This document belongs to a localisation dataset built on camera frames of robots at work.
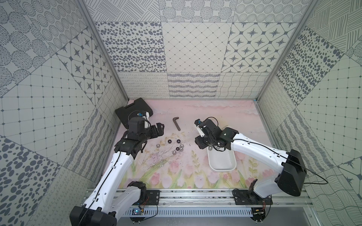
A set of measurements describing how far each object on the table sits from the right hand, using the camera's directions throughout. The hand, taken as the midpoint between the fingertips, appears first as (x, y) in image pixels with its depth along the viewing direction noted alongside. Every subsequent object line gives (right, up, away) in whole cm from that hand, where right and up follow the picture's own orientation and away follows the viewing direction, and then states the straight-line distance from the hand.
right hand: (200, 140), depth 81 cm
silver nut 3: (-11, -8, +12) cm, 18 cm away
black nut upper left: (-20, -4, +15) cm, 25 cm away
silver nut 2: (-11, -6, +12) cm, 18 cm away
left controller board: (-34, -35, -9) cm, 49 cm away
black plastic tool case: (-45, +22, +30) cm, 59 cm away
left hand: (-25, +10, -4) cm, 27 cm away
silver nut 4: (-16, -10, +10) cm, 21 cm away
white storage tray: (+13, -14, +7) cm, 20 cm away
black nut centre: (-14, -7, +12) cm, 20 cm away
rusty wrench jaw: (-16, +8, +24) cm, 30 cm away
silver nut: (-27, -6, +12) cm, 31 cm away
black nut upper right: (-14, -4, +15) cm, 21 cm away
